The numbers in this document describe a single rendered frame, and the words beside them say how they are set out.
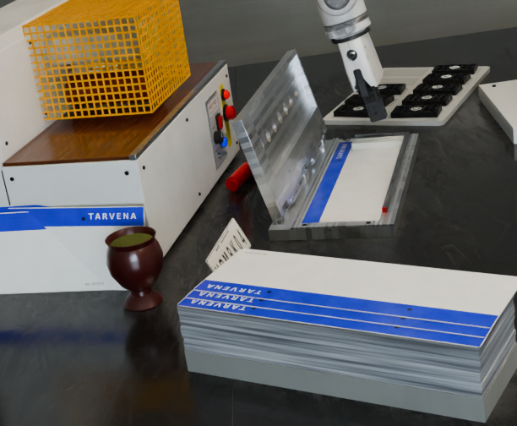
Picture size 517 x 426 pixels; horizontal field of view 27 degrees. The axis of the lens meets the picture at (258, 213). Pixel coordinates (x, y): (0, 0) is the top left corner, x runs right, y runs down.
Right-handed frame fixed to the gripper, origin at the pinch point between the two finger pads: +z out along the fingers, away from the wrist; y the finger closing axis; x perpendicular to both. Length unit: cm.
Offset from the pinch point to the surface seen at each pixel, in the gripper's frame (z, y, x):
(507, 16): 37, 213, -11
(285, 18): 9, 193, 65
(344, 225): 6.4, -38.7, 2.3
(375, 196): 7.4, -26.4, -1.0
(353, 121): 6.5, 19.7, 9.9
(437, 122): 10.4, 15.9, -7.6
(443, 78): 9.0, 43.3, -7.2
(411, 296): 2, -78, -14
